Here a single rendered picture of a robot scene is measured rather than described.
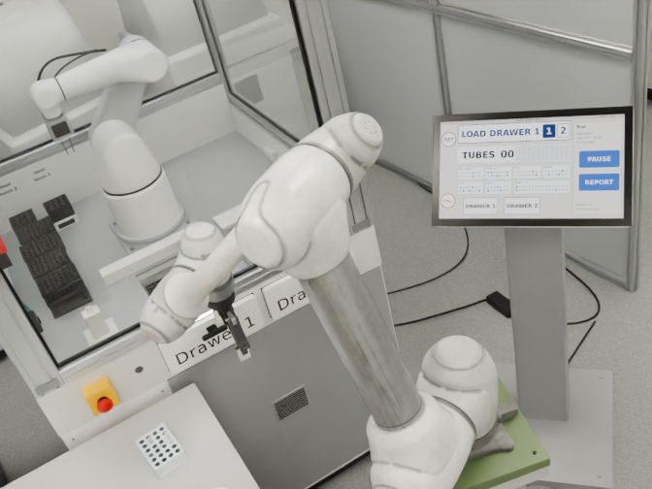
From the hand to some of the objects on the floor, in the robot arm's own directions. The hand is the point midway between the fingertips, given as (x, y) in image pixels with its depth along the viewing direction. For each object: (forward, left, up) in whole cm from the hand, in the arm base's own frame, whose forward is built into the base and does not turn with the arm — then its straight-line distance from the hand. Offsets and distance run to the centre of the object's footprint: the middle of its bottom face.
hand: (233, 339), depth 201 cm
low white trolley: (-39, +32, -89) cm, 102 cm away
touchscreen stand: (+6, -93, -86) cm, 127 cm away
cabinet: (+49, +12, -94) cm, 107 cm away
